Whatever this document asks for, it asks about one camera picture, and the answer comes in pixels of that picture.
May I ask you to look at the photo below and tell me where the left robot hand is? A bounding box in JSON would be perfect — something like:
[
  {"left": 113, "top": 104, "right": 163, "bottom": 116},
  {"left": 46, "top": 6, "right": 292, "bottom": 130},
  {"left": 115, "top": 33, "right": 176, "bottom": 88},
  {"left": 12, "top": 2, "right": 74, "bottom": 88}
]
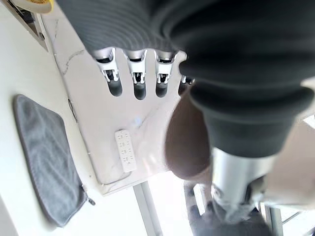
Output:
[{"left": 55, "top": 0, "right": 315, "bottom": 221}]

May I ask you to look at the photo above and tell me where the brown bowl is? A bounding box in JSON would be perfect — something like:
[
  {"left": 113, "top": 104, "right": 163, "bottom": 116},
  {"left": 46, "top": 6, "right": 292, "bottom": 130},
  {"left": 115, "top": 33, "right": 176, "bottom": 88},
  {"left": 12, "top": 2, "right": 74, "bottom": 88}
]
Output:
[{"left": 164, "top": 91, "right": 213, "bottom": 181}]

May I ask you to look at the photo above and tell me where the white power strip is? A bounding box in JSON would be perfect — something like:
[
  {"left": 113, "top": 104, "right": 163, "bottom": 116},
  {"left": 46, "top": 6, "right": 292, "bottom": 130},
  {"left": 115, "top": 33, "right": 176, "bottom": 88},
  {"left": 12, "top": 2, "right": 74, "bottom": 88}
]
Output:
[{"left": 114, "top": 129, "right": 138, "bottom": 173}]

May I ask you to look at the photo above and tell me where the beige bowl with yellow rim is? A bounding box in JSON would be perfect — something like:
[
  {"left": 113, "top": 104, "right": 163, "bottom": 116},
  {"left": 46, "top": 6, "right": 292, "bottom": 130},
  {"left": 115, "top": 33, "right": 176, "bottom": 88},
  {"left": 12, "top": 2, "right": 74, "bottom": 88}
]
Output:
[{"left": 14, "top": 0, "right": 55, "bottom": 14}]

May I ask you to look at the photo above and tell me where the silver sink edge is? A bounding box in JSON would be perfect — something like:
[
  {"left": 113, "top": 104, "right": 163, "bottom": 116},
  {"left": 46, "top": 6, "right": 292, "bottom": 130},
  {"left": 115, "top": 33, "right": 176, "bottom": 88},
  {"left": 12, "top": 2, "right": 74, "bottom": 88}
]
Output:
[{"left": 6, "top": 0, "right": 50, "bottom": 53}]

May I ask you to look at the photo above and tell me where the grey drying mat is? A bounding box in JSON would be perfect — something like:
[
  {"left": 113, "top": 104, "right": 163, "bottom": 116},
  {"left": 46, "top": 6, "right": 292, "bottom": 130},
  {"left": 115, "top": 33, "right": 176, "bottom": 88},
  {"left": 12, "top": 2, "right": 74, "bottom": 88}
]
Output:
[{"left": 12, "top": 94, "right": 96, "bottom": 228}]

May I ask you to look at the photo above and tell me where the white frame post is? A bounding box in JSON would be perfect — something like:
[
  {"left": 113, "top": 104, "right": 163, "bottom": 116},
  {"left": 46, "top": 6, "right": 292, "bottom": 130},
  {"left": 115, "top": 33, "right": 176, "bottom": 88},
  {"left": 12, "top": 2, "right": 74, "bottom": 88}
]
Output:
[{"left": 132, "top": 181, "right": 163, "bottom": 236}]

